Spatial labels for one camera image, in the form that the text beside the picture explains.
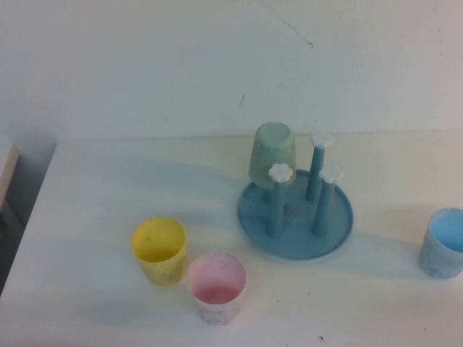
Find green plastic cup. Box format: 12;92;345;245
248;122;300;190

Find blue cup stand white caps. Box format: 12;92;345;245
237;131;354;260

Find yellow plastic cup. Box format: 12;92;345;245
129;215;188;288

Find pink plastic cup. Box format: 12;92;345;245
187;252;247;327

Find blue plastic cup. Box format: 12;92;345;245
418;207;463;280

